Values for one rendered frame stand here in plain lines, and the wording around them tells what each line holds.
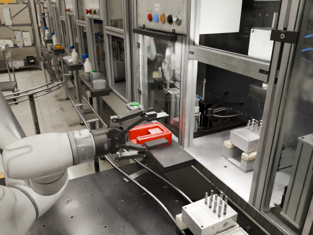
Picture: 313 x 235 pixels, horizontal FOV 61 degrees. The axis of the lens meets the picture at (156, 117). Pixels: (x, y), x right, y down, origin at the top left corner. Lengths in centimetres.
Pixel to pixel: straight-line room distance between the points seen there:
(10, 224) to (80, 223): 30
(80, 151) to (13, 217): 36
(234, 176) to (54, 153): 62
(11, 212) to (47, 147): 33
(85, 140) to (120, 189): 63
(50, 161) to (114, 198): 61
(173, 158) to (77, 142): 48
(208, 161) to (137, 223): 37
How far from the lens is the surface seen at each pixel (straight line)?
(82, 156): 70
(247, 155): 101
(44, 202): 104
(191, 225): 81
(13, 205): 96
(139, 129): 118
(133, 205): 120
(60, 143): 69
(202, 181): 141
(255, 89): 102
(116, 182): 134
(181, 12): 102
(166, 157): 107
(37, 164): 68
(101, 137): 71
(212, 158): 109
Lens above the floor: 147
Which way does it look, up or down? 23 degrees down
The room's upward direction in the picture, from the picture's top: straight up
